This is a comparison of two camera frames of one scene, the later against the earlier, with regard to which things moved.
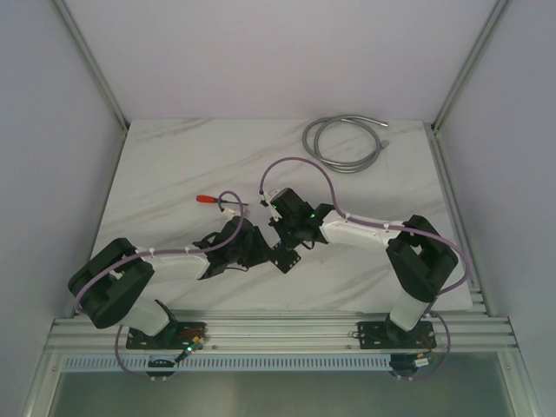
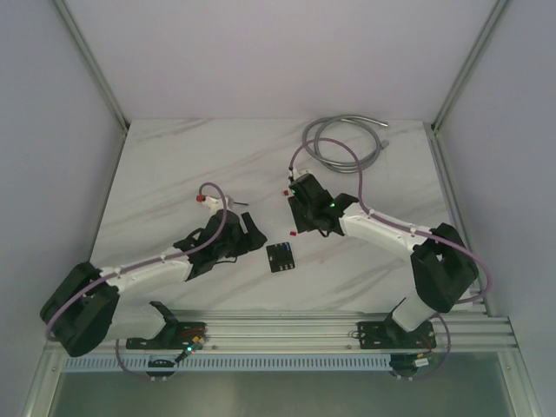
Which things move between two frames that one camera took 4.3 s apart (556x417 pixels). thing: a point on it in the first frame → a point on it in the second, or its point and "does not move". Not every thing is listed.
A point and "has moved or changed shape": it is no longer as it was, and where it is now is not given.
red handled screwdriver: [208, 199] does not move
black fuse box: [284, 259] has moved or changed shape
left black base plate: [176, 335] does not move
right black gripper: [277, 227] → [301, 225]
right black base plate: [389, 335] does not move
